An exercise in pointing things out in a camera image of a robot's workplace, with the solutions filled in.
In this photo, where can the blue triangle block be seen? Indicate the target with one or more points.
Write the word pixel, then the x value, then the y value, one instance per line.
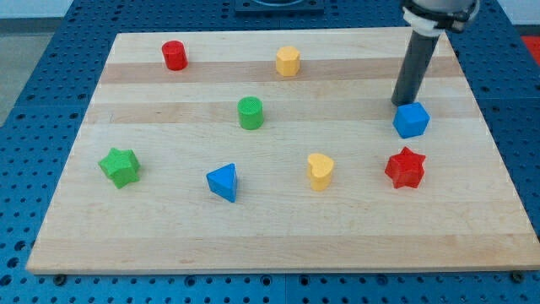
pixel 223 182

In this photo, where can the red star block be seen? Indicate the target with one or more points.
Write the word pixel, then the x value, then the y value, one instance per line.
pixel 406 169

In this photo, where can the green star block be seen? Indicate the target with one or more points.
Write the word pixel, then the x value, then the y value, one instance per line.
pixel 120 166

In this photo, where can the wooden board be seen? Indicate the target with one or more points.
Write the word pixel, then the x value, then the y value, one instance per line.
pixel 465 214

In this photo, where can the green cylinder block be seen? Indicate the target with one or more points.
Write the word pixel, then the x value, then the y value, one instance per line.
pixel 250 113

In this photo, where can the yellow heart block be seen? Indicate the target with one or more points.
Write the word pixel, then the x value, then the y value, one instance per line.
pixel 320 170

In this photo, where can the yellow hexagon block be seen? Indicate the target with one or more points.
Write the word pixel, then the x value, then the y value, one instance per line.
pixel 288 61

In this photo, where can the red cylinder block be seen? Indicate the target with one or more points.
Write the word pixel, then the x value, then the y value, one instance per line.
pixel 175 56

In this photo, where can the blue cube block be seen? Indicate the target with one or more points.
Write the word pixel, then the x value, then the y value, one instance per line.
pixel 411 120

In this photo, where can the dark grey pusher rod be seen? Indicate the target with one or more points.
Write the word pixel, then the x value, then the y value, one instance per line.
pixel 414 66

